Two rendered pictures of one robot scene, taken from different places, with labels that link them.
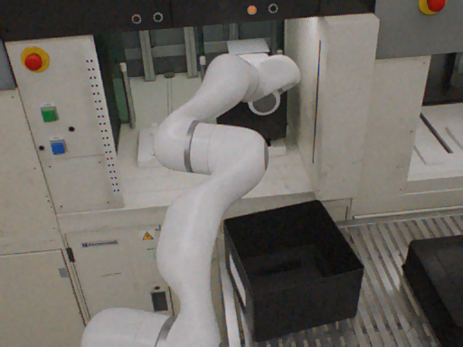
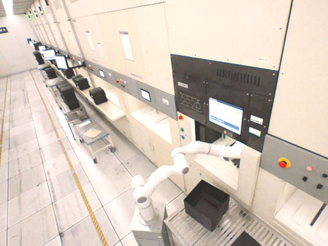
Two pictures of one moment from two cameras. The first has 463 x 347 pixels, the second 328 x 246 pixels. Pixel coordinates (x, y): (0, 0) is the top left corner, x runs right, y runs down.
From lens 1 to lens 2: 1.03 m
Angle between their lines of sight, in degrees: 51
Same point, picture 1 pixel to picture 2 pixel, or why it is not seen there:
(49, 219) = not seen: hidden behind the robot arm
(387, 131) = (265, 194)
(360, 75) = (250, 169)
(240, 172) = (174, 170)
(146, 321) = (139, 182)
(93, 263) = not seen: hidden behind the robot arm
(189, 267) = (151, 179)
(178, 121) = (176, 150)
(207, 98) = (183, 149)
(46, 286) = not seen: hidden behind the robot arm
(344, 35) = (245, 154)
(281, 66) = (228, 151)
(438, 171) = (292, 225)
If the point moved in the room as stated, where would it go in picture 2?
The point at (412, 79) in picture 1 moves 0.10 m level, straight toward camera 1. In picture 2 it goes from (276, 184) to (262, 187)
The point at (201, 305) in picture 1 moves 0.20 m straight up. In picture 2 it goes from (145, 187) to (140, 168)
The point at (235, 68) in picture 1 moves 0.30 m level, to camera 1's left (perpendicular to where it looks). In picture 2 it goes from (193, 146) to (170, 129)
